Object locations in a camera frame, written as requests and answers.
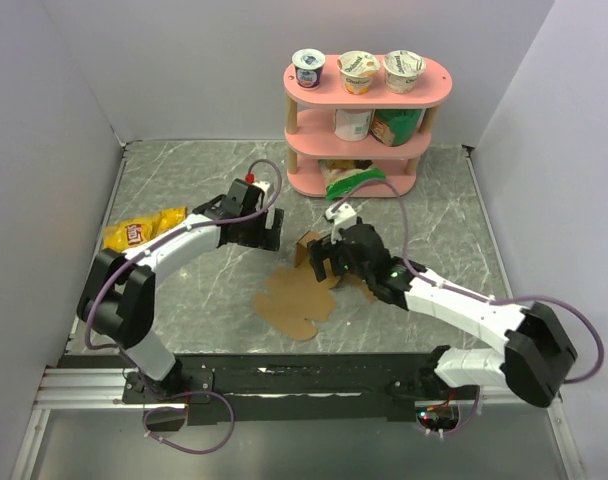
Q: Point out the green white snack bag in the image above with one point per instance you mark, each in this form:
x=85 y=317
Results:
x=340 y=176

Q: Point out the aluminium frame rail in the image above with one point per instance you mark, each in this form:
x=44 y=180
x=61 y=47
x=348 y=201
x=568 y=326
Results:
x=68 y=389

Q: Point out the green snack canister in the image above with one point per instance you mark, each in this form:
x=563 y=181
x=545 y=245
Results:
x=394 y=127

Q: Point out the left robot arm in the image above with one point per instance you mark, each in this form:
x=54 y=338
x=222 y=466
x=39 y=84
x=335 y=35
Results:
x=118 y=299

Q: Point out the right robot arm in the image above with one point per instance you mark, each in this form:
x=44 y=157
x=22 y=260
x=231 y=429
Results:
x=526 y=349

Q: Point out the white paper cup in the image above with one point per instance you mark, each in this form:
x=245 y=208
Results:
x=352 y=125

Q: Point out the orange Chobani yogurt cup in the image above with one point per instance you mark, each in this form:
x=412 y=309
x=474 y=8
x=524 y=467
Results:
x=357 y=69

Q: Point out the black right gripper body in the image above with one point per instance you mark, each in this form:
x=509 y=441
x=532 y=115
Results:
x=341 y=263

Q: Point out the blue yogurt cup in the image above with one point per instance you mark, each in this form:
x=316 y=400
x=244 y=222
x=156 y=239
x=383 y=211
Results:
x=308 y=64

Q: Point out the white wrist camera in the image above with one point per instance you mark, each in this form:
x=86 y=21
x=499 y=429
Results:
x=265 y=186
x=342 y=216

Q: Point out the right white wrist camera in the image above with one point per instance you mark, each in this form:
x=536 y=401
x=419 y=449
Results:
x=342 y=216

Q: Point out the pink three-tier shelf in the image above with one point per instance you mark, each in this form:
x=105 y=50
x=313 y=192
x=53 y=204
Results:
x=328 y=126

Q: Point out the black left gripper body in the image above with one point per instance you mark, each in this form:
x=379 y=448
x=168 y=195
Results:
x=251 y=233

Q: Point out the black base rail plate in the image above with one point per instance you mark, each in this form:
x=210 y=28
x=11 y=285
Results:
x=273 y=387

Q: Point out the yellow Lays chip bag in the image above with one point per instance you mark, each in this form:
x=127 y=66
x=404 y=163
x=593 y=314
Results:
x=138 y=231

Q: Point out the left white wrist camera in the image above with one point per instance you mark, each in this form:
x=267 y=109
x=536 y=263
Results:
x=265 y=186

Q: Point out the white Chobani yogurt cup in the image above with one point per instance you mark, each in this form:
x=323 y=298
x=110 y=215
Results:
x=402 y=70

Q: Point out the brown cardboard paper box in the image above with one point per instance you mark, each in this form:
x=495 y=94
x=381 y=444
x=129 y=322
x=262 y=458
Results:
x=295 y=300

